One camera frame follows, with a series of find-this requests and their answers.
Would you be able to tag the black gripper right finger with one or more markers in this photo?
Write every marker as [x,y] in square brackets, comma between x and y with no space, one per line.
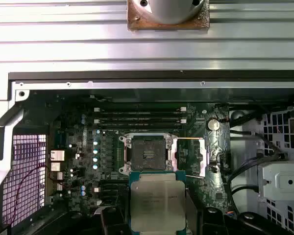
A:
[210,222]

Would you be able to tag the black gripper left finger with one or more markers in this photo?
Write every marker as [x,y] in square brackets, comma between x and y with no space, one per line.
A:
[112,222]

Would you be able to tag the silver CPU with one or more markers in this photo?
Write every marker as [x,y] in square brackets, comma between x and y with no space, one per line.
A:
[156,200]

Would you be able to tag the metal socket cover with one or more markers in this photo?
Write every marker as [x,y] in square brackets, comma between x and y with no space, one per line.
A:
[203,159]

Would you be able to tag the CPU socket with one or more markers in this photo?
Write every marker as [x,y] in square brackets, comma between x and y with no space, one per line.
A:
[147,153]

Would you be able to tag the black square chip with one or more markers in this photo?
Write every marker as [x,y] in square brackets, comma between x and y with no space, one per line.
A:
[218,195]

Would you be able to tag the green motherboard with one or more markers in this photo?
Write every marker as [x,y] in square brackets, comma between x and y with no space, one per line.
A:
[196,193]

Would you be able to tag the small cylindrical capacitor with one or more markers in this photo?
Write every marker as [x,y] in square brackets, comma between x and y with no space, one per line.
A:
[95,159]
[83,115]
[95,142]
[95,167]
[83,120]
[83,193]
[83,188]
[95,151]

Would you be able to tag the silver metal port housing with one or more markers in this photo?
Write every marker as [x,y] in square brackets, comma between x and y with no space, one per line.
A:
[57,176]
[56,166]
[57,155]

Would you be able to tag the metal drive cage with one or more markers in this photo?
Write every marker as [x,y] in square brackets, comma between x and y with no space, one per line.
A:
[284,181]

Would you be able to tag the round coin battery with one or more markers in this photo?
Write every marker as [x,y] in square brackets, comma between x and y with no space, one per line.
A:
[212,124]

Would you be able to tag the blue D-sub port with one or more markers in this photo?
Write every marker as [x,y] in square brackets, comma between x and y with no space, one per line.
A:
[62,137]

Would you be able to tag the perforated metal fan grille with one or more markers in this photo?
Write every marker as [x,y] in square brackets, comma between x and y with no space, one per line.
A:
[24,159]

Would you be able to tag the silver board screw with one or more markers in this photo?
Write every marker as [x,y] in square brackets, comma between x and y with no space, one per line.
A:
[204,111]

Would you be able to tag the black and silver PC case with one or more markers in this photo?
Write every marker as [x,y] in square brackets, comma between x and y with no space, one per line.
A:
[137,84]

